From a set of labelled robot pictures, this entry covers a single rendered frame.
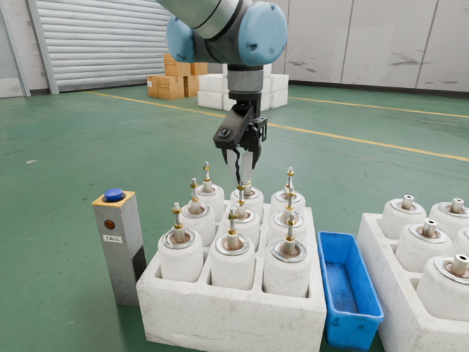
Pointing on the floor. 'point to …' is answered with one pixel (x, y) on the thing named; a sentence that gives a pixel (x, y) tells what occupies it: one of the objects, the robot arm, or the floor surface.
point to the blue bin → (347, 293)
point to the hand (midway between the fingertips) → (239, 181)
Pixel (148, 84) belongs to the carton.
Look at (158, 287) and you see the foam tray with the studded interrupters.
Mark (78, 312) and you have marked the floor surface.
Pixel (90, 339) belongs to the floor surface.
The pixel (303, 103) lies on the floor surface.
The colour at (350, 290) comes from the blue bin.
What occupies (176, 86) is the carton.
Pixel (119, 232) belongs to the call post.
